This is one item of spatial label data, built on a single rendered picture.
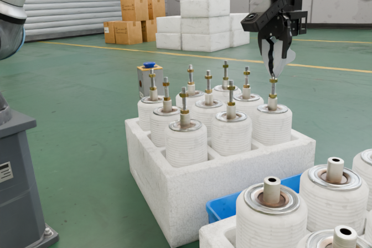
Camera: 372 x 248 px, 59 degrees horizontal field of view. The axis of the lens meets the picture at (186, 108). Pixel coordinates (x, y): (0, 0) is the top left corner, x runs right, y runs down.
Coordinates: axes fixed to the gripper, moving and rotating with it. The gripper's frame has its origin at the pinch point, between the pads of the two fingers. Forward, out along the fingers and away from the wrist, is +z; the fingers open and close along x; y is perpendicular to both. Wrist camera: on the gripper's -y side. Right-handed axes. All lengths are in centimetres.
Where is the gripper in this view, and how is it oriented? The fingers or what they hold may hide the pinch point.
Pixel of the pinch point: (272, 72)
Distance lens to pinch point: 81.6
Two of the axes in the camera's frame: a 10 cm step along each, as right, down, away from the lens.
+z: 0.5, 9.5, 3.1
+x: -5.4, -2.4, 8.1
